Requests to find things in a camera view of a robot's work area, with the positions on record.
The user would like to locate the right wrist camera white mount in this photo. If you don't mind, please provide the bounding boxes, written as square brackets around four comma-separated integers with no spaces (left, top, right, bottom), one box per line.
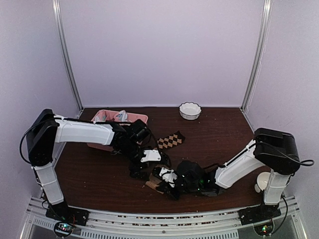
[152,167,178,188]

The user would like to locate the white scalloped ceramic bowl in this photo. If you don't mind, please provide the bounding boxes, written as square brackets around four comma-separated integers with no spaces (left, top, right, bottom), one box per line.
[179,102,202,120]

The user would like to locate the aluminium front rail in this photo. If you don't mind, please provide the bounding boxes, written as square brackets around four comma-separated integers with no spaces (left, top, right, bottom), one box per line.
[18,197,308,239]

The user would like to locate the right aluminium corner post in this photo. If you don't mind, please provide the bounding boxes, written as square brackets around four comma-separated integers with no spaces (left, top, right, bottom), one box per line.
[241,0,273,112]

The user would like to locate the pink divided storage box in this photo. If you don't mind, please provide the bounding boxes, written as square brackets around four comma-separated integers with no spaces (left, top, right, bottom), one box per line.
[87,110,150,154]

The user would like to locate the brown argyle patterned sock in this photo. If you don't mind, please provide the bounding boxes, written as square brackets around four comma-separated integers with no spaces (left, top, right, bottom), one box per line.
[157,131,185,150]

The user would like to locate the tan ribbed sock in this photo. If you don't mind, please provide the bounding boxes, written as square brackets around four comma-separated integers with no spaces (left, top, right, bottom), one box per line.
[145,173,165,194]

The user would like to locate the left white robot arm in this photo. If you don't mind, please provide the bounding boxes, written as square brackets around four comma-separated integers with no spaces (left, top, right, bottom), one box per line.
[20,109,161,221]

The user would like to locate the rolled socks in box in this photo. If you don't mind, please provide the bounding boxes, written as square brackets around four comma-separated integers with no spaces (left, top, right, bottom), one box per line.
[114,110,130,122]

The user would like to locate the left aluminium corner post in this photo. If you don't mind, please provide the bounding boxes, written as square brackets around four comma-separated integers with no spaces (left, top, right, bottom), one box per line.
[52,0,84,112]

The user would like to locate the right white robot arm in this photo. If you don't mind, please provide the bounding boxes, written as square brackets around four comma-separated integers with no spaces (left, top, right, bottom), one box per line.
[152,128,315,220]

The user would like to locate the aluminium corner post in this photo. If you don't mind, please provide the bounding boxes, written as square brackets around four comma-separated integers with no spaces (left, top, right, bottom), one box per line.
[52,0,84,112]
[241,0,273,112]

